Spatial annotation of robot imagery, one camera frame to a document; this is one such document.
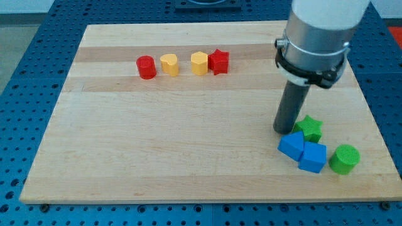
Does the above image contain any green cylinder block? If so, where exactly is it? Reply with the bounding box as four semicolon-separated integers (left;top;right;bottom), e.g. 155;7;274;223
329;144;361;175

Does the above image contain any red cylinder block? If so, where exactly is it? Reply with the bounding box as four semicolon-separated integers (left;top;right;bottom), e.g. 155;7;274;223
136;55;156;80

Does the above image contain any green star block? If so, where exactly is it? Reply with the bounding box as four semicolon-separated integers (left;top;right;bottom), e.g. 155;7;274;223
292;115;323;143

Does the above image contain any blue cube block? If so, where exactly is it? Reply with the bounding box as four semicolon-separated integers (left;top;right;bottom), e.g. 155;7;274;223
298;141;327;173

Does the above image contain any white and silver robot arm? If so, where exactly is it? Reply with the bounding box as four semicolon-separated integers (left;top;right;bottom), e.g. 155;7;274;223
274;0;370;89

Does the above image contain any light wooden board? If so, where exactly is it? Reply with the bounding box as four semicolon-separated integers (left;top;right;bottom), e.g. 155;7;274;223
19;21;401;204

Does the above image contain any yellow heart block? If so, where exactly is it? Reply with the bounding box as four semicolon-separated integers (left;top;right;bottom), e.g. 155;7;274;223
160;53;179;77

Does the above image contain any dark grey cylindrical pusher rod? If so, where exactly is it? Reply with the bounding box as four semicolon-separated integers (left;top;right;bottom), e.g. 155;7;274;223
273;81;310;134

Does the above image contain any yellow hexagon block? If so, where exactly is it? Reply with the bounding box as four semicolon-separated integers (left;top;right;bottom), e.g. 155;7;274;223
190;51;208;76

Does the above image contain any blue triangular block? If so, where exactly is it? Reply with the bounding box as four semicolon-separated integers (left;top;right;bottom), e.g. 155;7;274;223
277;131;304;161

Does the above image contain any red star block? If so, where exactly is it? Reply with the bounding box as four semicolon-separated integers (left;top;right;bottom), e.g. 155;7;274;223
208;49;229;75

